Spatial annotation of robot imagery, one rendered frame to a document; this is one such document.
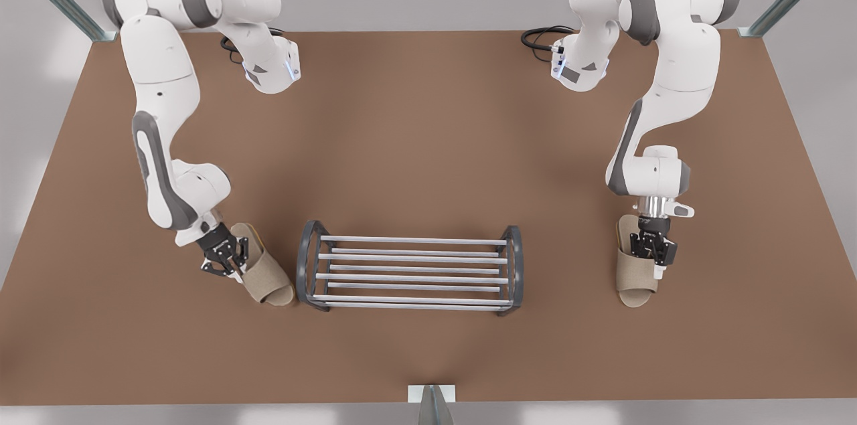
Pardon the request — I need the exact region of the beige slipper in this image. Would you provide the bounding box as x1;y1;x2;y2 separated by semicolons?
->
615;214;660;309
230;223;296;307

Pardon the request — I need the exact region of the grey metal shoe rack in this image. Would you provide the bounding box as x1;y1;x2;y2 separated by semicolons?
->
296;220;524;316

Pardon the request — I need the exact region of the black cable loop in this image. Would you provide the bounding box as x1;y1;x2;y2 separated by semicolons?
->
521;25;578;63
220;27;285;65

